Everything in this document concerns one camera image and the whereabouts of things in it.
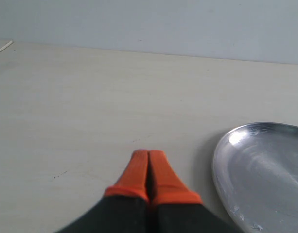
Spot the left gripper orange-tipped right finger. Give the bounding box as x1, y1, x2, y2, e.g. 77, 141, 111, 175
149, 150, 238, 233

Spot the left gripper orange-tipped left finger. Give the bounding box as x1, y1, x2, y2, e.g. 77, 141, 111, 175
58, 150, 149, 233

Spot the round steel plate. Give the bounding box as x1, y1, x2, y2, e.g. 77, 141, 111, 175
212, 122, 298, 233

